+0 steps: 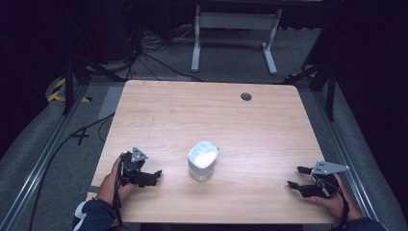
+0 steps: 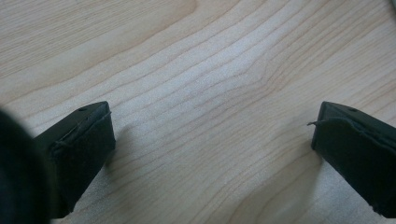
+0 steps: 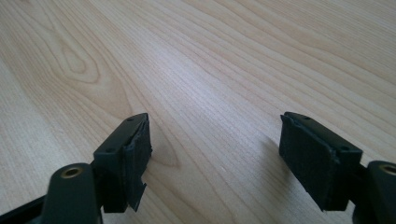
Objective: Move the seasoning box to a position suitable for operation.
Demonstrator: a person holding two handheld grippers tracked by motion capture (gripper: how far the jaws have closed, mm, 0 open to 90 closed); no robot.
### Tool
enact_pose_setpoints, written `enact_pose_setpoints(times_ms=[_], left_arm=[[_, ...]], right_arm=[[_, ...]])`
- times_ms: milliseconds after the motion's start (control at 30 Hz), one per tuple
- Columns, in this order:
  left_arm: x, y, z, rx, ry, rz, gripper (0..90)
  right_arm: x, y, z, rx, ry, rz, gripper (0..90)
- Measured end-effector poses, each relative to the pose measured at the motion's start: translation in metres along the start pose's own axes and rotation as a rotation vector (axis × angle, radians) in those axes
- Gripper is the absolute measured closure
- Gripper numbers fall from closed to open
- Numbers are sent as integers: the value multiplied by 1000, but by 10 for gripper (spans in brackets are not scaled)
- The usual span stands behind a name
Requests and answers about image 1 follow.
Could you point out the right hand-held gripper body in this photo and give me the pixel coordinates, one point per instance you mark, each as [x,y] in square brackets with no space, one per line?
[322,179]

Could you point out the person's right hand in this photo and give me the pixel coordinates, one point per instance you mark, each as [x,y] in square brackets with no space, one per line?
[336,202]

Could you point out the person's left hand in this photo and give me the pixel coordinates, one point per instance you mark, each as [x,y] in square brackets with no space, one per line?
[110,186]

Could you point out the white metal desk frame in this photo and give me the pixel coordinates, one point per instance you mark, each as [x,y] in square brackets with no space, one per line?
[235,35]

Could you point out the clear jar with white lid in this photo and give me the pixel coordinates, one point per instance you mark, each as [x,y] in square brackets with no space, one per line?
[202,160]

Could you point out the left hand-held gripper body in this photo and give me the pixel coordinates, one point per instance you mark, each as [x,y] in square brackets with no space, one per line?
[133,166]

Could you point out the black metal stand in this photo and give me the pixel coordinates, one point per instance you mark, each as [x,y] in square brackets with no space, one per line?
[75,77]
[320,80]

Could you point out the grey floor rail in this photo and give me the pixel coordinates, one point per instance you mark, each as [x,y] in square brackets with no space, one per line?
[41,160]
[344,150]

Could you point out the yellow black floor tape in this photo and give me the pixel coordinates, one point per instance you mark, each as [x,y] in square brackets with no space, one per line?
[61,93]

